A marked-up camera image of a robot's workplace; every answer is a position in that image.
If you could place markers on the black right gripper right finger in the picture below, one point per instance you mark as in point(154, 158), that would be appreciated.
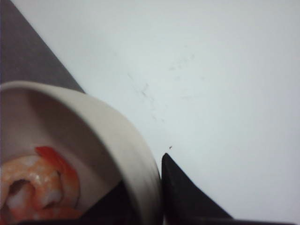
point(184, 202)

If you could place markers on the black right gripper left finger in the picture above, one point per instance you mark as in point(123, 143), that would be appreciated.
point(114, 208)

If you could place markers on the beige ribbed bowl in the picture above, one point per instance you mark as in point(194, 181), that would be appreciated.
point(98, 141)

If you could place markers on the cooked orange shrimp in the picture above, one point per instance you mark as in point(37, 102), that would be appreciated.
point(43, 186)

